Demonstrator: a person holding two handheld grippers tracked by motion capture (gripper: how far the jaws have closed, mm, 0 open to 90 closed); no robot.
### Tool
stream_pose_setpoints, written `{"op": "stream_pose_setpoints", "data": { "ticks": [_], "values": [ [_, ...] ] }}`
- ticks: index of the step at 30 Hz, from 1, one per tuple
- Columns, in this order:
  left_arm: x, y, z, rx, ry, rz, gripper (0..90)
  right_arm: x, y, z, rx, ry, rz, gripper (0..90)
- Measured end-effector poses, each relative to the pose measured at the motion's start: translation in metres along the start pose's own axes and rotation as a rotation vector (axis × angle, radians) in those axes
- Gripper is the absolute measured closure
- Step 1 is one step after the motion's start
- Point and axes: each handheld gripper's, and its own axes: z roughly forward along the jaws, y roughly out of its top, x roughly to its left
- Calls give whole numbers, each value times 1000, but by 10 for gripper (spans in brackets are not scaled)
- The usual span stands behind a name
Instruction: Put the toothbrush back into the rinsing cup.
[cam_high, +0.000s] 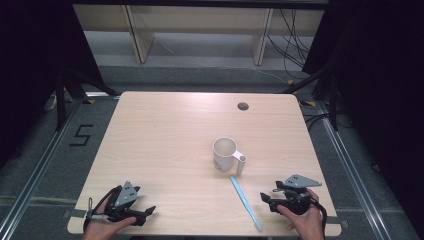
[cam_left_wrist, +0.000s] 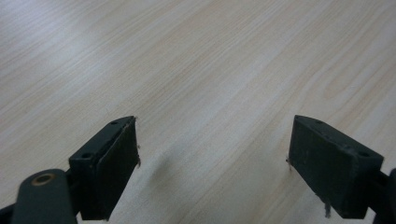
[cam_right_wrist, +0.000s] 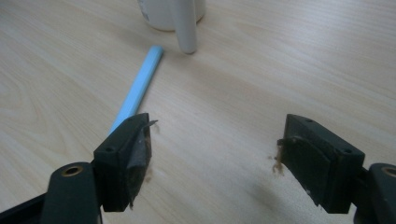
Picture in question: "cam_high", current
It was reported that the person's left hand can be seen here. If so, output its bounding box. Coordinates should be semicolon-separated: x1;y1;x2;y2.
82;194;138;240

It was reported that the bundle of black cables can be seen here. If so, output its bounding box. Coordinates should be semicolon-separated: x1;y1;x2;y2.
266;8;315;80

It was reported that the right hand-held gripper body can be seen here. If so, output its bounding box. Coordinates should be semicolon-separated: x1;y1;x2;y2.
268;173;323;216

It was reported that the black curtain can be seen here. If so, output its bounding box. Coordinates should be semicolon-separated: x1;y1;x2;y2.
0;0;106;170
301;0;424;232

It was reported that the black floor cable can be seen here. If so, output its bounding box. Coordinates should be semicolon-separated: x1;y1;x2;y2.
302;111;355;132

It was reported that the beige wooden shelf unit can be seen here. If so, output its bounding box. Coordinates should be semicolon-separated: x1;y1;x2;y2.
72;3;326;66

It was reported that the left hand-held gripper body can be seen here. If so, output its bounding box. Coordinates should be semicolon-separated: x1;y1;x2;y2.
87;180;142;224

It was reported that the metal floor rail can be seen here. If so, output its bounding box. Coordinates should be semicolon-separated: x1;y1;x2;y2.
0;96;85;240
315;99;393;240

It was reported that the light blue toothbrush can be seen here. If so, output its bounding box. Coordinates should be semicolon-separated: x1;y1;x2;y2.
229;175;264;233

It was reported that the person's right hand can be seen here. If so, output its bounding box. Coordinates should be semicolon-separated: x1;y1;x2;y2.
275;187;326;240

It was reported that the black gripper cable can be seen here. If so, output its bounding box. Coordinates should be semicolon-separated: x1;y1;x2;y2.
309;196;329;240

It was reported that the grey gripper strap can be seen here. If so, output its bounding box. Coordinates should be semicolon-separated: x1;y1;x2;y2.
85;197;110;222

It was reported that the black metal stand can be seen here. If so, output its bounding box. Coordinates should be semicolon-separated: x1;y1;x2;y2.
54;65;122;132
280;65;342;132

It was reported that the white cup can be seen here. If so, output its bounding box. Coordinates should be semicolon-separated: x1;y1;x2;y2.
212;136;248;177

